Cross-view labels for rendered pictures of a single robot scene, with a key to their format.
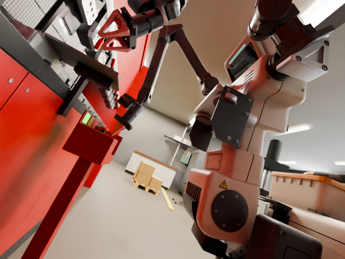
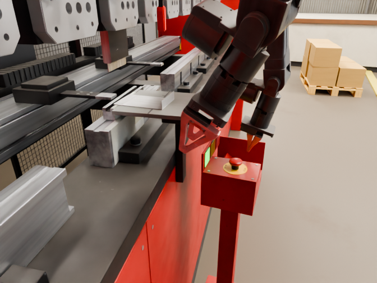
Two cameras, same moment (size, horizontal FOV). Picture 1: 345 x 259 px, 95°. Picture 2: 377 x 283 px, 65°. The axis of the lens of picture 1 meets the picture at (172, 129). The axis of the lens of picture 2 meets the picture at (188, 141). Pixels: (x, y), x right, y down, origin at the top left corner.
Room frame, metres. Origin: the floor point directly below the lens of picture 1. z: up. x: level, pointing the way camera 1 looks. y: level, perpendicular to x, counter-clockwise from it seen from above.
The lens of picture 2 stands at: (-0.02, 0.08, 1.24)
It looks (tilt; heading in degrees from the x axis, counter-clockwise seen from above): 26 degrees down; 26
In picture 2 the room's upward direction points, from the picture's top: straight up
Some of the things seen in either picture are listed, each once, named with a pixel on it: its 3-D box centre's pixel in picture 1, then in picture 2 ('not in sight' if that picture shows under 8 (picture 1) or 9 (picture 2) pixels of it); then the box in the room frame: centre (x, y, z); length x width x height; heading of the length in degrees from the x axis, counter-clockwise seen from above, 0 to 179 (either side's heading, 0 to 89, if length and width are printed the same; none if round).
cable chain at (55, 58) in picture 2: not in sight; (38, 67); (0.68, 1.00, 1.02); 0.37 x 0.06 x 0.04; 13
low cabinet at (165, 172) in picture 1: (151, 168); (334, 38); (7.42, 0.14, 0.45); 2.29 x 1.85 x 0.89; 3
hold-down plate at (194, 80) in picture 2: not in sight; (191, 82); (1.17, 0.64, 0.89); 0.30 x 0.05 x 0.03; 13
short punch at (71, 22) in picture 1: (69, 21); (115, 48); (0.57, 0.56, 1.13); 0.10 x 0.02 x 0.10; 13
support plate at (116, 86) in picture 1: (88, 67); (175, 104); (0.60, 0.41, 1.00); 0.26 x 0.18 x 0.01; 103
